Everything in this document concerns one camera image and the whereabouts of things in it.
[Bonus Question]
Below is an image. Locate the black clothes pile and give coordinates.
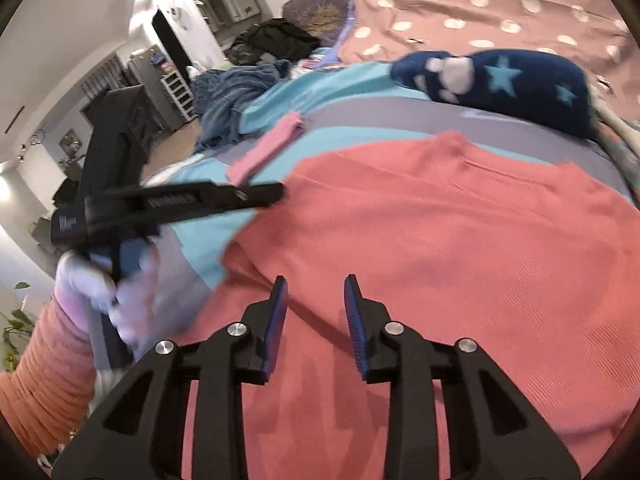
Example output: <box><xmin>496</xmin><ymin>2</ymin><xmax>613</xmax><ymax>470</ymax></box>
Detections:
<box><xmin>225</xmin><ymin>17</ymin><xmax>322</xmax><ymax>67</ymax></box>

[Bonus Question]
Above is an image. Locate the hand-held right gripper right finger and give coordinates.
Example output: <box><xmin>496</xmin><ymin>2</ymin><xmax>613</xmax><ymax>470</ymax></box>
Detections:
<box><xmin>343</xmin><ymin>274</ymin><xmax>582</xmax><ymax>480</ymax></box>

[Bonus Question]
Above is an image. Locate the teal and grey blanket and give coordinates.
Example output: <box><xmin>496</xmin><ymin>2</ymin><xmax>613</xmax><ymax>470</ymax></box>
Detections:
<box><xmin>92</xmin><ymin>57</ymin><xmax>633</xmax><ymax>396</ymax></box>

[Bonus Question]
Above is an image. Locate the dark grey cabinet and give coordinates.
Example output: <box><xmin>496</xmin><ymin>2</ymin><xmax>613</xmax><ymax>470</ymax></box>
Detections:
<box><xmin>127</xmin><ymin>47</ymin><xmax>188</xmax><ymax>132</ymax></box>

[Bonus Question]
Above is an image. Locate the pink polka dot sheet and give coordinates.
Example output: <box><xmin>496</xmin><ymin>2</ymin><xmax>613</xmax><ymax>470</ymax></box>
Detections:
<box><xmin>332</xmin><ymin>0</ymin><xmax>640</xmax><ymax>128</ymax></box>

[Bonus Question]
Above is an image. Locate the white drawer rack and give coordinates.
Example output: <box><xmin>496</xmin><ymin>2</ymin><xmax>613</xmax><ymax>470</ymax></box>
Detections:
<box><xmin>161</xmin><ymin>69</ymin><xmax>197</xmax><ymax>122</ymax></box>

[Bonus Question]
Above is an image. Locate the coral knit sweater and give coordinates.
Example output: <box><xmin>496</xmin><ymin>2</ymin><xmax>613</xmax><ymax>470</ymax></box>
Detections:
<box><xmin>220</xmin><ymin>130</ymin><xmax>640</xmax><ymax>480</ymax></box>

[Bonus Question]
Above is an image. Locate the small pink cloth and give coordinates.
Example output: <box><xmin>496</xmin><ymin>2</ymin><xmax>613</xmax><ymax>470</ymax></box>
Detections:
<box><xmin>226</xmin><ymin>112</ymin><xmax>306</xmax><ymax>187</ymax></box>

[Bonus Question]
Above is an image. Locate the navy star plush garment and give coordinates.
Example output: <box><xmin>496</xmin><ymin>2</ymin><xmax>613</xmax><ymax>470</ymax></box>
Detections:
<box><xmin>391</xmin><ymin>49</ymin><xmax>598</xmax><ymax>139</ymax></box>

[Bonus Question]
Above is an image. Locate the purple printed pillow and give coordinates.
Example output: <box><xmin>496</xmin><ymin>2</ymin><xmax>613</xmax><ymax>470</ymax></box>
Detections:
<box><xmin>281</xmin><ymin>0</ymin><xmax>359</xmax><ymax>68</ymax></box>

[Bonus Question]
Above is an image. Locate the person's left hand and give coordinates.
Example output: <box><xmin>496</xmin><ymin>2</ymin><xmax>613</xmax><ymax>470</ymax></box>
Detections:
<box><xmin>54</xmin><ymin>246</ymin><xmax>162</xmax><ymax>357</ymax></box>

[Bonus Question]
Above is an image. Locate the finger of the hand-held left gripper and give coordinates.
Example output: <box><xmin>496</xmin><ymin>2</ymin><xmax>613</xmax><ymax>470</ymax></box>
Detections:
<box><xmin>85</xmin><ymin>181</ymin><xmax>285</xmax><ymax>233</ymax></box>

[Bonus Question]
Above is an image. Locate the green houseplant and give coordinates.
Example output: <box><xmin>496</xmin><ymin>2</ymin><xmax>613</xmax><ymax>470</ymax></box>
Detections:
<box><xmin>0</xmin><ymin>281</ymin><xmax>37</xmax><ymax>375</ymax></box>

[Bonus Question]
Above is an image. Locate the black wall screen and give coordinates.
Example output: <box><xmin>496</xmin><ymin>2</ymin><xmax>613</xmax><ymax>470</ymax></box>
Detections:
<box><xmin>151</xmin><ymin>7</ymin><xmax>192</xmax><ymax>80</ymax></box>

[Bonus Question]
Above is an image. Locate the dark slatted panel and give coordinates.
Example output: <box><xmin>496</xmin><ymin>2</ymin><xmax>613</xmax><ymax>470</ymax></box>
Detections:
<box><xmin>81</xmin><ymin>54</ymin><xmax>130</xmax><ymax>102</ymax></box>

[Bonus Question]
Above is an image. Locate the folded floral garment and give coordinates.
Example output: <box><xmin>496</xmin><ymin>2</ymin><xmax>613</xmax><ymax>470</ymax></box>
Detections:
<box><xmin>597</xmin><ymin>120</ymin><xmax>640</xmax><ymax>196</ymax></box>

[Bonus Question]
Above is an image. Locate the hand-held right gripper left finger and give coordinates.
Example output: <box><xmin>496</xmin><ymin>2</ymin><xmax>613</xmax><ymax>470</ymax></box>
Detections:
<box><xmin>51</xmin><ymin>275</ymin><xmax>289</xmax><ymax>480</ymax></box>

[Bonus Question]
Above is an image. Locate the blue clothes pile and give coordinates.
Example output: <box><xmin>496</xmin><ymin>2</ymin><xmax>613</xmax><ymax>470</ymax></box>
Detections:
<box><xmin>191</xmin><ymin>59</ymin><xmax>292</xmax><ymax>153</ymax></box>

